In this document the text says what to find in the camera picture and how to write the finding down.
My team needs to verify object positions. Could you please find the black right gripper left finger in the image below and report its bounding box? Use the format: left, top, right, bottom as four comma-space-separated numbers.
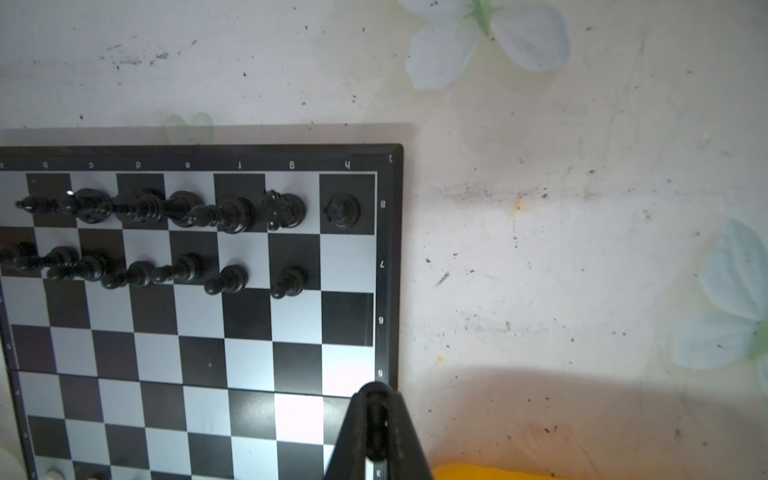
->
324, 382, 377, 480

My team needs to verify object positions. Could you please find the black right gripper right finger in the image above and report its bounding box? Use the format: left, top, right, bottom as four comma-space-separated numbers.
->
376, 384, 433, 480

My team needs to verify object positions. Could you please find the black white chess board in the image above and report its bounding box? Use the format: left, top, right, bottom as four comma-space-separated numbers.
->
1, 144, 404, 479

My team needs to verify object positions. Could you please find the yellow rectangular tray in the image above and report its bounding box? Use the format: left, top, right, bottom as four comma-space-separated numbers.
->
431, 463, 555, 480

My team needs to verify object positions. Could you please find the black pawn piece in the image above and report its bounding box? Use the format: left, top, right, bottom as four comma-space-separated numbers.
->
270, 267, 307, 299
204, 265, 248, 295

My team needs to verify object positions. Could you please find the black rook corner piece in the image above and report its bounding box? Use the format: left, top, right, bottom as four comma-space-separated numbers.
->
324, 192, 361, 229

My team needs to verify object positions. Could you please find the black knight piece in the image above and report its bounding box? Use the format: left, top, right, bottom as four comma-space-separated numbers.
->
261, 190, 306, 231

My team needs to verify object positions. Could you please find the black bishop piece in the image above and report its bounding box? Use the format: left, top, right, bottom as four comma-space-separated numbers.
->
188, 197, 257, 234

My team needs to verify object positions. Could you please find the black king piece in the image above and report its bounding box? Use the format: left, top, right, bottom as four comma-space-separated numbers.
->
109, 189, 203, 228

